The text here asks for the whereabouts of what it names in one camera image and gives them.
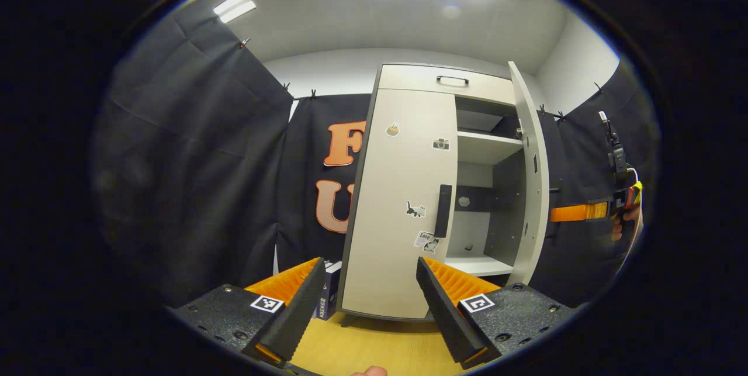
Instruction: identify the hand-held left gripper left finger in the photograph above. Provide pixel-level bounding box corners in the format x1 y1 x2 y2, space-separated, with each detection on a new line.
167 257 328 370

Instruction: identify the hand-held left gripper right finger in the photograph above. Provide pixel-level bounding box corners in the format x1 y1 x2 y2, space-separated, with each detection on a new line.
416 257 576 371

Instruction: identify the black door handle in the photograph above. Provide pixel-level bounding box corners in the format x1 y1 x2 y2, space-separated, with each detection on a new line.
547 187 563 242
434 184 453 239

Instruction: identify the beige shoe cabinet door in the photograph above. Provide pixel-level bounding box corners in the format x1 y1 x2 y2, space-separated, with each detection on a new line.
341 88 458 319
507 61 551 288

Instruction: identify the beige double-door shoe cabinet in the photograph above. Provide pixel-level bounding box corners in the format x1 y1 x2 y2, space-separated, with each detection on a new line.
338 62 551 324

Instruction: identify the white cabinet shelf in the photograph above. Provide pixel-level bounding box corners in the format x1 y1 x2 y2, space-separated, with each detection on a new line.
445 255 515 277
458 130 524 165

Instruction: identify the beige cabinet drawer front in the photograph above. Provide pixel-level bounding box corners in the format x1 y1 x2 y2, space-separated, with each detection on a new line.
378 64 518 105

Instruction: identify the blue white cardboard box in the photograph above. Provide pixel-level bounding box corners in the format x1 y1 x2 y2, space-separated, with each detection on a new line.
316 259 344 321

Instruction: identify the black backdrop cloth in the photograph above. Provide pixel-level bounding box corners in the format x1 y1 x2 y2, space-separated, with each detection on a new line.
91 0 661 309

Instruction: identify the small ceiling light panel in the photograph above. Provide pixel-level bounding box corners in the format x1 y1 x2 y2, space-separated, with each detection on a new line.
213 0 257 23

